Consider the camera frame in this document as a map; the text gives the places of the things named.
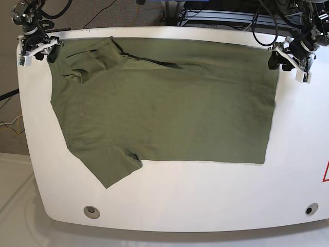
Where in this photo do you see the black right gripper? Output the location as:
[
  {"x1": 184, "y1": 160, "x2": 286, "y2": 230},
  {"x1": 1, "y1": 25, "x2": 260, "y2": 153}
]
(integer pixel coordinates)
[{"x1": 19, "y1": 27, "x2": 59, "y2": 63}]

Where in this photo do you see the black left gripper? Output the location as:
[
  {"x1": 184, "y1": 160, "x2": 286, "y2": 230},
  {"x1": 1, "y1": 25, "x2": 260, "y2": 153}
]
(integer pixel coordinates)
[{"x1": 268, "y1": 38, "x2": 319, "y2": 72}]

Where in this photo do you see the olive green T-shirt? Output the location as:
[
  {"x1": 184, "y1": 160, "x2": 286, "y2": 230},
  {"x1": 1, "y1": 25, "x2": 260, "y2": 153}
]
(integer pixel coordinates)
[{"x1": 48, "y1": 38, "x2": 279, "y2": 187}]

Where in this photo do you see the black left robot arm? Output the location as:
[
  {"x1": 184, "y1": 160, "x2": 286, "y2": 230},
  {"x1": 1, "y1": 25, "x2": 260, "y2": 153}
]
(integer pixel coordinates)
[{"x1": 268, "y1": 1, "x2": 328, "y2": 73}]

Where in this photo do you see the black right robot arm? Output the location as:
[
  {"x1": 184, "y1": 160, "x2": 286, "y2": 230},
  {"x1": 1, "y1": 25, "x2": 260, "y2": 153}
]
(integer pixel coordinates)
[{"x1": 10, "y1": 1, "x2": 72, "y2": 66}]

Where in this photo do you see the red triangle sticker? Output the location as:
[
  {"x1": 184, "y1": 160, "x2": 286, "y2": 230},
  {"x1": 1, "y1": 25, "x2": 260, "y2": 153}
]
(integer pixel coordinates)
[{"x1": 322, "y1": 162, "x2": 329, "y2": 182}]

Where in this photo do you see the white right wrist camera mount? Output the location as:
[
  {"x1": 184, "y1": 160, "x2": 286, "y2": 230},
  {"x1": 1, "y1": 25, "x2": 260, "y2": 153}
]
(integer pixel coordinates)
[{"x1": 17, "y1": 36, "x2": 64, "y2": 66}]

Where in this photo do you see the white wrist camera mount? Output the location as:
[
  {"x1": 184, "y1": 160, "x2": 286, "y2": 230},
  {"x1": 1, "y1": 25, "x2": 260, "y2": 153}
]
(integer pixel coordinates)
[
  {"x1": 17, "y1": 36, "x2": 64, "y2": 66},
  {"x1": 268, "y1": 37, "x2": 315, "y2": 84}
]

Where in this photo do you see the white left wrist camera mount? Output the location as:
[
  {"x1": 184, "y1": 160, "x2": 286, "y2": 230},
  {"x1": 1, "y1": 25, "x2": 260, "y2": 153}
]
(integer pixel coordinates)
[{"x1": 268, "y1": 37, "x2": 315, "y2": 84}]

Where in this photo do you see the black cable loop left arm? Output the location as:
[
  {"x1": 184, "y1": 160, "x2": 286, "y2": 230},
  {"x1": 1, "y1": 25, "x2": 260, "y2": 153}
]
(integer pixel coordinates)
[{"x1": 251, "y1": 0, "x2": 304, "y2": 48}]

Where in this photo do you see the aluminium frame rail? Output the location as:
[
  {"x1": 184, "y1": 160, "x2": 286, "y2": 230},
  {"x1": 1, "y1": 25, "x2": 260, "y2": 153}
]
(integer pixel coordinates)
[{"x1": 184, "y1": 10, "x2": 303, "y2": 28}]

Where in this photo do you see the yellow cable on floor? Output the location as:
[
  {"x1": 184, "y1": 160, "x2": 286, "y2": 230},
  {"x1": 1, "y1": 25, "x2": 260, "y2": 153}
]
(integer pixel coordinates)
[{"x1": 128, "y1": 0, "x2": 141, "y2": 28}]

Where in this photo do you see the right table cable grommet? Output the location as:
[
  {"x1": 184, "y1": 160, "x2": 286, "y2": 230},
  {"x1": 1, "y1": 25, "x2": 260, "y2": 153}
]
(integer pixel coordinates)
[{"x1": 305, "y1": 203, "x2": 319, "y2": 216}]

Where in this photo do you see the table cable grommet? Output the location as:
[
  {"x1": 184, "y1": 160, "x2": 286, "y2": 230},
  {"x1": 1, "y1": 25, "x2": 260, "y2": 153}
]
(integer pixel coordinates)
[
  {"x1": 305, "y1": 203, "x2": 319, "y2": 216},
  {"x1": 84, "y1": 206, "x2": 100, "y2": 219}
]

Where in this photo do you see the left table cable grommet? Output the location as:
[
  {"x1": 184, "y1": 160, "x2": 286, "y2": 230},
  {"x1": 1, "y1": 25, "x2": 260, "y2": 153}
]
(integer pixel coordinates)
[{"x1": 84, "y1": 206, "x2": 100, "y2": 219}]

